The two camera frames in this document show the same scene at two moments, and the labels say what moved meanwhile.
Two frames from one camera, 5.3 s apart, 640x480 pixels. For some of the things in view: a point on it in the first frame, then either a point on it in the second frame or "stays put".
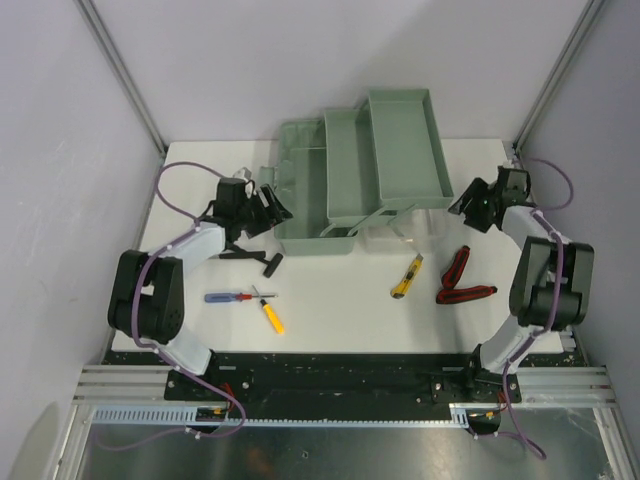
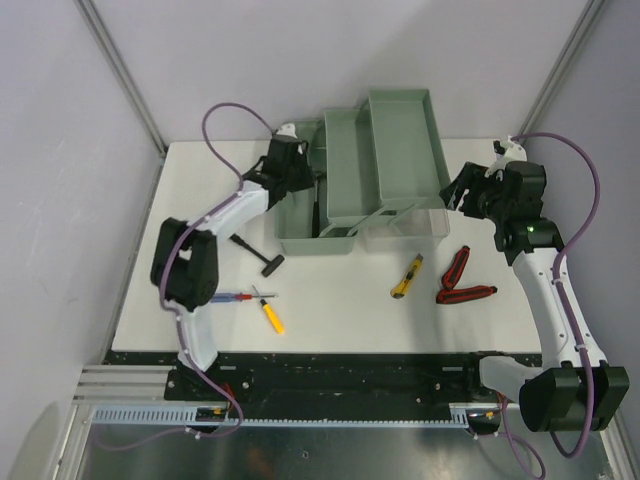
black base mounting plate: (334, 379) stays put
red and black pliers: (449, 294) stays put
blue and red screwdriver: (229, 297) stays put
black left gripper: (271, 216) to (307, 180)
